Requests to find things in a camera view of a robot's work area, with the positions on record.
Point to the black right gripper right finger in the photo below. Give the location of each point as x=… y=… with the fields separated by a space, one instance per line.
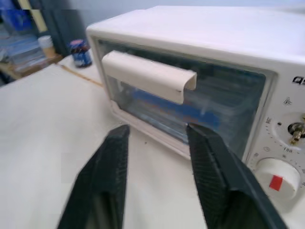
x=221 y=181

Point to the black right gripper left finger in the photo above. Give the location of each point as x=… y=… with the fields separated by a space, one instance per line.
x=104 y=181

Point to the glass toaster oven door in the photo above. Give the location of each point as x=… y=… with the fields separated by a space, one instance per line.
x=209 y=95

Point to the white toaster oven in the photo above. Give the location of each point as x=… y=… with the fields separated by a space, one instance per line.
x=214 y=47

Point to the white timer knob red mark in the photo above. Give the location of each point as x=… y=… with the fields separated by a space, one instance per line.
x=277 y=178

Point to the bare brass knob shaft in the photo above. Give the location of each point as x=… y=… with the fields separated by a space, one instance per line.
x=296 y=132

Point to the blue labelled jar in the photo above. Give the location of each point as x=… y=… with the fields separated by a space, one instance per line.
x=80 y=54

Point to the white capped beige bottle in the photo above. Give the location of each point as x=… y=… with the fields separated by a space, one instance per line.
x=47 y=46

